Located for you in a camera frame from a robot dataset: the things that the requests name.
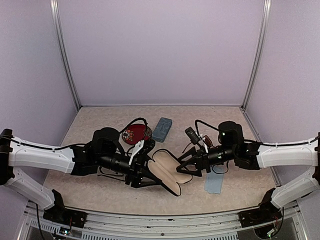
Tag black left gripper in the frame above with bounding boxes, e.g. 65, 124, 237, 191
97, 152, 163, 188

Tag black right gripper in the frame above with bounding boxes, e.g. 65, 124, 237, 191
176, 145, 237, 178

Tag black glasses case beige lining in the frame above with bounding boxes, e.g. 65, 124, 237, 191
151, 148, 193, 197

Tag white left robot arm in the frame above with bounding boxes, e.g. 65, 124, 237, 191
0, 127, 162, 223

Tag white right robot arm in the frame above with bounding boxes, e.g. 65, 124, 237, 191
176, 121, 320, 222

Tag brown tinted sunglasses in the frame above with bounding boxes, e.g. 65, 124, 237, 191
182, 134, 214, 153

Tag folded blue cloth pouch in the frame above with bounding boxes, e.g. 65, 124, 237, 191
204, 166, 225, 194

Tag blue-grey hard glasses case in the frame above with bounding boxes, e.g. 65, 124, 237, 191
152, 117, 173, 143

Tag red floral plate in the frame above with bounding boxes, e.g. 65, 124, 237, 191
121, 123, 152, 146

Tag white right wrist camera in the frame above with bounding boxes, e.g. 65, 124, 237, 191
185, 127, 209, 153

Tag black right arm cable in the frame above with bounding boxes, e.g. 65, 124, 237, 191
194, 119, 320, 148

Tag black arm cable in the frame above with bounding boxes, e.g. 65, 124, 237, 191
4, 117, 150, 156
194, 119, 320, 148

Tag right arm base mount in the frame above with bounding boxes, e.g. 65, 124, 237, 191
238, 188, 283, 228

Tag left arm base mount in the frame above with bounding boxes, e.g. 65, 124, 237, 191
43, 189, 87, 229

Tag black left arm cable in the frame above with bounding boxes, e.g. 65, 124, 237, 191
4, 117, 150, 156

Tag right metal corner post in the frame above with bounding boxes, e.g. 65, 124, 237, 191
241, 0, 272, 112

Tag metal corner post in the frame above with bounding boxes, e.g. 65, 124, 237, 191
241, 0, 272, 112
50, 0, 82, 112

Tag left metal corner post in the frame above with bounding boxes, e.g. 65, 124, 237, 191
50, 0, 82, 112

